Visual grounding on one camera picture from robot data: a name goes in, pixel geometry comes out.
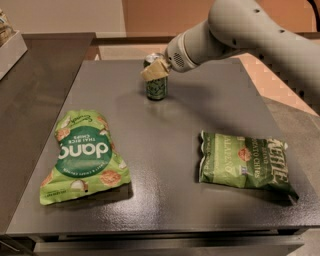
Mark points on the white box on counter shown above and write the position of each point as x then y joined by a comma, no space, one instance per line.
12,45

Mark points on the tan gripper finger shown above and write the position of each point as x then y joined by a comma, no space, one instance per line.
160,68

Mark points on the green rice chip bag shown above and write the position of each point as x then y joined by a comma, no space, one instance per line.
88,162

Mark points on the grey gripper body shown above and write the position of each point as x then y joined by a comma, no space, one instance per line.
174,56

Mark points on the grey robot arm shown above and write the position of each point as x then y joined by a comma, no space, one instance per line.
234,27

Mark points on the green soda can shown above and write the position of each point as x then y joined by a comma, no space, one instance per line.
156,89

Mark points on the green jalapeno chip bag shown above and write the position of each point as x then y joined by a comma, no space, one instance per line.
245,163

